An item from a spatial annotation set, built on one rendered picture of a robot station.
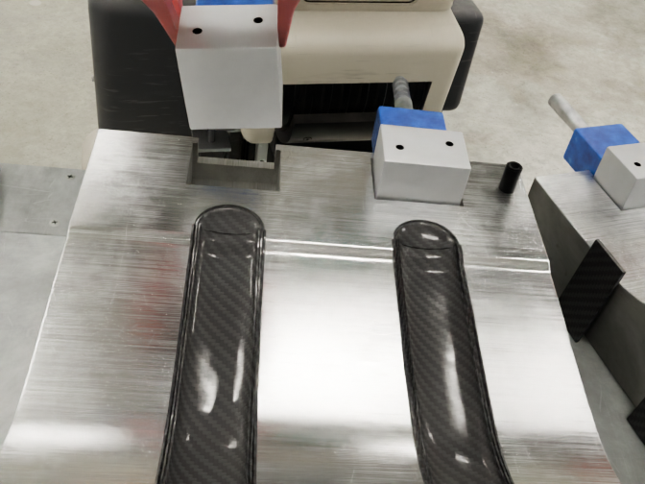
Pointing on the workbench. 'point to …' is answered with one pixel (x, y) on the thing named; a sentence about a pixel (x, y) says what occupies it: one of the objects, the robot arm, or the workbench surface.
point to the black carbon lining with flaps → (434, 353)
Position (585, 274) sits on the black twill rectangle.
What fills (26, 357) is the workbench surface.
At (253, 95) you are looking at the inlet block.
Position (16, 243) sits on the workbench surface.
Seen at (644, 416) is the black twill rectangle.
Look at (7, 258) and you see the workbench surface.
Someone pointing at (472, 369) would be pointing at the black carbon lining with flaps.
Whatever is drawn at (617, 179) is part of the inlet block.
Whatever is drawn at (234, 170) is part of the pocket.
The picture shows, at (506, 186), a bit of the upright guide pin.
